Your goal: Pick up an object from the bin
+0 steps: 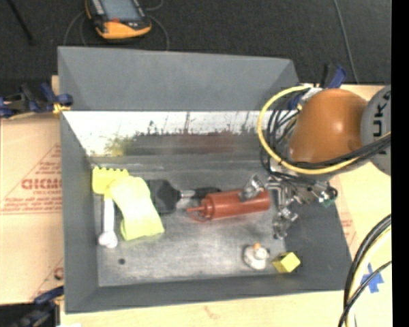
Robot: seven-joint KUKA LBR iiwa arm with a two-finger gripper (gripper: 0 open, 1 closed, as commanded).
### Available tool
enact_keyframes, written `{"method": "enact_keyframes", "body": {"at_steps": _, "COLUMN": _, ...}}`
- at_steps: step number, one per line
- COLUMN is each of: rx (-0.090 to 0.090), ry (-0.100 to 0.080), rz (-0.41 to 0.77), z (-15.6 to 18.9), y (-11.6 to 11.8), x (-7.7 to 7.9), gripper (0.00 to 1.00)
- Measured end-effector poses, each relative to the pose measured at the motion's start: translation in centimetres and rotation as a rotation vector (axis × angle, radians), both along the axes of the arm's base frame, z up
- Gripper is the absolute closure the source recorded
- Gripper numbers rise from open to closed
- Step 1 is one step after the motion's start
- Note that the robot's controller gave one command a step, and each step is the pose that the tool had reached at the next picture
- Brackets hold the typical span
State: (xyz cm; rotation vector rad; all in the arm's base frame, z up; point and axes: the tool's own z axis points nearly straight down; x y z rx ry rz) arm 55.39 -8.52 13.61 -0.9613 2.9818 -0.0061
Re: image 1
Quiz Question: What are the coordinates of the yellow toy rake white handle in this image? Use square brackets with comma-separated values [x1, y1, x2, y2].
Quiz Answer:
[91, 166, 130, 249]

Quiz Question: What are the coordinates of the yellow-green cloth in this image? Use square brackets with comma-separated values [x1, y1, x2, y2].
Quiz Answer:
[110, 176, 166, 242]

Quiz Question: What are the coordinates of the brown cardboard board red print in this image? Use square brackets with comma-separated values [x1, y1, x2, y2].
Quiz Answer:
[0, 74, 66, 307]

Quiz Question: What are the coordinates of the grey metal bin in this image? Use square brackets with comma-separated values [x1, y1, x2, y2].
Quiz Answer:
[57, 46, 354, 313]

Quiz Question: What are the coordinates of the red-brown squeeze bottle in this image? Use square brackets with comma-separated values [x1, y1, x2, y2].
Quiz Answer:
[186, 188, 272, 223]

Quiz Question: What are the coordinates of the black and silver tool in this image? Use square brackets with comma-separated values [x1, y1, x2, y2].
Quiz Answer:
[145, 178, 223, 215]

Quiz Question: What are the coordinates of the white toy duck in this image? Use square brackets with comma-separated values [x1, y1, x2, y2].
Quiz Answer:
[243, 243, 271, 270]

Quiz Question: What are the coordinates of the black cylinder on white bracket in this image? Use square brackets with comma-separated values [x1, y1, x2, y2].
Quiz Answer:
[319, 185, 339, 204]

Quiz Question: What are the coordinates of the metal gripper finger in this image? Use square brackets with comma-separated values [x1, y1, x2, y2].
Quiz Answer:
[272, 208, 299, 240]
[243, 174, 267, 199]

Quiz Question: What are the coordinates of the yellow cube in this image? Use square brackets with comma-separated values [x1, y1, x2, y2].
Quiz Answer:
[271, 251, 302, 274]

